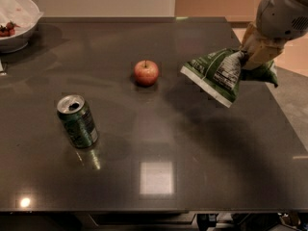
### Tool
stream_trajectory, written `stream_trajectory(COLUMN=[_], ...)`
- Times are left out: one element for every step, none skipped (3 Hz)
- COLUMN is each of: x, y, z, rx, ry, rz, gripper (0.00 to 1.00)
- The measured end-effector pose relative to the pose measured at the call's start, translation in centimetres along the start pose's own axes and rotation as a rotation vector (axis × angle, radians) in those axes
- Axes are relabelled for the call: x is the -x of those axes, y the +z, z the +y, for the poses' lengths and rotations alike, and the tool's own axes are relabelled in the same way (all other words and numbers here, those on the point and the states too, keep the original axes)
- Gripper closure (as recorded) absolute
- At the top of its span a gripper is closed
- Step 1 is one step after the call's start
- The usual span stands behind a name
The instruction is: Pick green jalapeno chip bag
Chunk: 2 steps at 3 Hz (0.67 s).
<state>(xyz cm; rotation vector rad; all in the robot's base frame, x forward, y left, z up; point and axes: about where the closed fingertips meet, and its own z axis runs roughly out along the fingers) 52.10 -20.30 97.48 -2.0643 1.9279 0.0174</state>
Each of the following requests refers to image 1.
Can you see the red strawberries in bowl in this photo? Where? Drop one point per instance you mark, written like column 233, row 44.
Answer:
column 8, row 30

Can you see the red apple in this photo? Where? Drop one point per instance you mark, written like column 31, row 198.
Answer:
column 146, row 73

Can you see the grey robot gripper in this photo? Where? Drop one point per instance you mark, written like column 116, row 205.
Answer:
column 279, row 13

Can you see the green jalapeno chip bag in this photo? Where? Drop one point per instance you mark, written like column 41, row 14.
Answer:
column 220, row 73

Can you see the white bowl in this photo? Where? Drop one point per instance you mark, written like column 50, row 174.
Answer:
column 18, row 41

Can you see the white napkin in bowl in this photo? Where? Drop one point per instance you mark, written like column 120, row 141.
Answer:
column 24, row 13

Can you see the green soda can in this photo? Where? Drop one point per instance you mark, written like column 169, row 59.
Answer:
column 76, row 118

